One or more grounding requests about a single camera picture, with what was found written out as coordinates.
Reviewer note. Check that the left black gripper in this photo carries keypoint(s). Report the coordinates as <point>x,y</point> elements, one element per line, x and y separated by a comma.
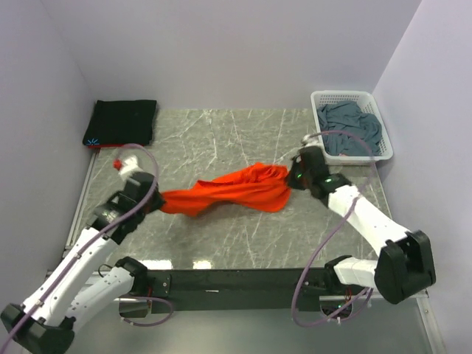
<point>158,202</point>

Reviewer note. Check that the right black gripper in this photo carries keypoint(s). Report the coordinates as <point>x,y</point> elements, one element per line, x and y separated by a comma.
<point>291,178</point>

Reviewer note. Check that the orange t shirt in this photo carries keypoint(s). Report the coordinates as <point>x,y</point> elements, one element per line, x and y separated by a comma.
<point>260,186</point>

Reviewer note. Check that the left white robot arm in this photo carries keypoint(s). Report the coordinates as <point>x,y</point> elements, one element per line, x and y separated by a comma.
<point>48,320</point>

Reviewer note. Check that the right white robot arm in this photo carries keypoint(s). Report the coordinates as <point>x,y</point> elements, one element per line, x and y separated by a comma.
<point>405,263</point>

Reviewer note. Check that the white plastic laundry basket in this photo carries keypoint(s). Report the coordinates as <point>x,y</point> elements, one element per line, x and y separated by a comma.
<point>366,102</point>

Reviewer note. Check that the folded red t shirt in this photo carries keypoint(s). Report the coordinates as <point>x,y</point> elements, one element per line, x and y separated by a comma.
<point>99,146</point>

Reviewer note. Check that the grey blue t shirt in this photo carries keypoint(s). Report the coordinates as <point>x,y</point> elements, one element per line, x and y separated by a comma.
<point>347,116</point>

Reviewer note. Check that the folded black t shirt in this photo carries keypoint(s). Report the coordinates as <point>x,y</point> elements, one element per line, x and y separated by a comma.
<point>121,122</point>

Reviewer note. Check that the black base crossbar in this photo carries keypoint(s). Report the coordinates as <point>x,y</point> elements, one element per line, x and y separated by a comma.
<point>212,289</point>

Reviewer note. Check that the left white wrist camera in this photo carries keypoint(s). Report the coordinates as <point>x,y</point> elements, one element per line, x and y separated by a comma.
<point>127,166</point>

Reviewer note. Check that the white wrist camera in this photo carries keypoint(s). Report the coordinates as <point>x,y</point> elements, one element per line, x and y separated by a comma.
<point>127,166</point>
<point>310,143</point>

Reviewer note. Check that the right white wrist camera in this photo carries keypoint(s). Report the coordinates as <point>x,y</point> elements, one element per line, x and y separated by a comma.
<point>310,143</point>

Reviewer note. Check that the aluminium frame rail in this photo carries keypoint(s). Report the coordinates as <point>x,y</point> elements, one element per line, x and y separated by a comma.
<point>370,326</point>

